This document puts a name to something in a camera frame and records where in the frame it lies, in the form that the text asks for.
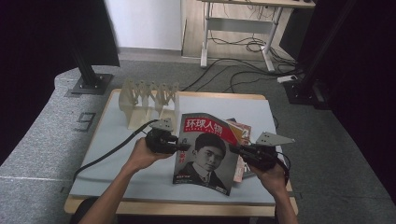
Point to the person's left hand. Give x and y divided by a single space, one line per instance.
140 157

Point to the white frame desk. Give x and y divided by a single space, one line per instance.
239 25

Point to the white power strip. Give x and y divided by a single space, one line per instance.
287 79

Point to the person's right hand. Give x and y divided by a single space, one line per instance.
275 180

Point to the wooden table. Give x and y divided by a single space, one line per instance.
186 209

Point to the portrait magazine with red banner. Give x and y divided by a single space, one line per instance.
205 155

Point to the wooden expandable book rack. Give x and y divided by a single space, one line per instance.
140 96

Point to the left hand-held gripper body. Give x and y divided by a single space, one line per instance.
160 141

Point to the person's dark trouser leg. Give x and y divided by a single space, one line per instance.
81 211

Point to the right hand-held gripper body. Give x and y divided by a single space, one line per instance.
263 157

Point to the red-brown magazine with sphere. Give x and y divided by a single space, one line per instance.
243 130

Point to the black curtain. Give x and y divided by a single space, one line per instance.
367 93
37 62

